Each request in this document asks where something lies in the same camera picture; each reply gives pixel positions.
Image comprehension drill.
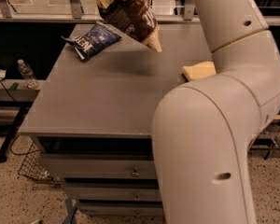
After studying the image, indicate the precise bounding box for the grey drawer cabinet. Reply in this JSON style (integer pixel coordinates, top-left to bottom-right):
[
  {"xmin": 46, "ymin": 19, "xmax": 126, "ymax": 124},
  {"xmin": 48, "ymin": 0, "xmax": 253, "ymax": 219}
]
[{"xmin": 20, "ymin": 23, "xmax": 210, "ymax": 217}]

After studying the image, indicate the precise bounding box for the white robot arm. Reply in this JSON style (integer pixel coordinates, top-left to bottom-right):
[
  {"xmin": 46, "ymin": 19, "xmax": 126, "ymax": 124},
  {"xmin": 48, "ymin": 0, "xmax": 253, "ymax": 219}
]
[{"xmin": 152, "ymin": 0, "xmax": 280, "ymax": 224}]

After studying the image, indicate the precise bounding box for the top drawer knob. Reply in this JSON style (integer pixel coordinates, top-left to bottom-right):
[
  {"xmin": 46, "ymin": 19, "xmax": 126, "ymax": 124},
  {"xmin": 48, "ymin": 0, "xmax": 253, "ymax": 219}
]
[{"xmin": 131, "ymin": 167, "xmax": 140, "ymax": 177}]

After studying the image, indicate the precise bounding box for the clear plastic water bottle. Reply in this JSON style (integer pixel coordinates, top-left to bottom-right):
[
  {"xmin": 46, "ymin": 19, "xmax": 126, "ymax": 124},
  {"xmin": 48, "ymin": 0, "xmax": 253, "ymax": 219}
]
[{"xmin": 18, "ymin": 59, "xmax": 39, "ymax": 89}]

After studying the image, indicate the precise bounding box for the yellow sponge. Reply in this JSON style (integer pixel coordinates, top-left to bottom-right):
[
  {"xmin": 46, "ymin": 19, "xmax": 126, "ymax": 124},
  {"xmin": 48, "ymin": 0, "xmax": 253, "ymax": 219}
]
[{"xmin": 182, "ymin": 62, "xmax": 216, "ymax": 81}]

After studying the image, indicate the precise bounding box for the grey side shelf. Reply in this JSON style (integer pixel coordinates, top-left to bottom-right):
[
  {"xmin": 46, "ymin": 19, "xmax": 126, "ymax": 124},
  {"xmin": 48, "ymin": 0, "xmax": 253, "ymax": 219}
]
[{"xmin": 0, "ymin": 80, "xmax": 42, "ymax": 162}]

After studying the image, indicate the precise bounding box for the metal window rail frame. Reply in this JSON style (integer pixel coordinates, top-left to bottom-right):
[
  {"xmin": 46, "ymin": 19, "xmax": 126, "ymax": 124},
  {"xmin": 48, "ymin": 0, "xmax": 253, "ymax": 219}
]
[{"xmin": 0, "ymin": 0, "xmax": 280, "ymax": 26}]

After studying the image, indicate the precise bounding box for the brown chip bag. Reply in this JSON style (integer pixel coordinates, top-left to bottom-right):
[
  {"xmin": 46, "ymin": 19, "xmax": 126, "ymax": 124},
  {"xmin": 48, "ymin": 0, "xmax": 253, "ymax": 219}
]
[{"xmin": 96, "ymin": 0, "xmax": 162, "ymax": 52}]

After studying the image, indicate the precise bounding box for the wire mesh basket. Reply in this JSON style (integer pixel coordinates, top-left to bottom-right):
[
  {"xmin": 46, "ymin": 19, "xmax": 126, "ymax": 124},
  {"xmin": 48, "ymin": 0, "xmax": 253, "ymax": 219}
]
[{"xmin": 18, "ymin": 144, "xmax": 61, "ymax": 186}]

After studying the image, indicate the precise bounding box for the blue chip bag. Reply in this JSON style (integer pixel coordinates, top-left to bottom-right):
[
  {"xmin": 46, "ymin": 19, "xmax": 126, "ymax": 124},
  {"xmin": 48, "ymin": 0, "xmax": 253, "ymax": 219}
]
[{"xmin": 63, "ymin": 21, "xmax": 121, "ymax": 61}]

